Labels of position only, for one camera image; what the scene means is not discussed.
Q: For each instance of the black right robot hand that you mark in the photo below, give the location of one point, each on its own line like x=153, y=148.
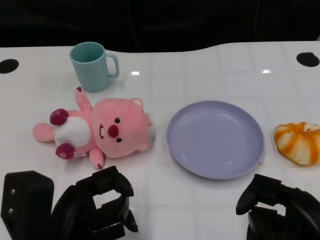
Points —
x=300, y=212

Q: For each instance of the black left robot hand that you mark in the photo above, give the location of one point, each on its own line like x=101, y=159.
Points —
x=75, y=207

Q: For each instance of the pink plush beaver doll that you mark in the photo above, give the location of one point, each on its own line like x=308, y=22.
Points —
x=120, y=125

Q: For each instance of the purple plastic plate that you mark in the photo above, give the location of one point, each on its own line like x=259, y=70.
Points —
x=215, y=140

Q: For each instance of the orange striped bread bun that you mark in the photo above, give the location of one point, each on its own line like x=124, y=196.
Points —
x=297, y=145

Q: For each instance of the teal plastic mug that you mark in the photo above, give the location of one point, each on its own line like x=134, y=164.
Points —
x=92, y=75

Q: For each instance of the black round table grommet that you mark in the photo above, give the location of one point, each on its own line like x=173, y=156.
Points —
x=307, y=59
x=8, y=66

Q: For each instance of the black backdrop cloth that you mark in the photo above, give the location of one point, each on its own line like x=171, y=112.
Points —
x=175, y=20

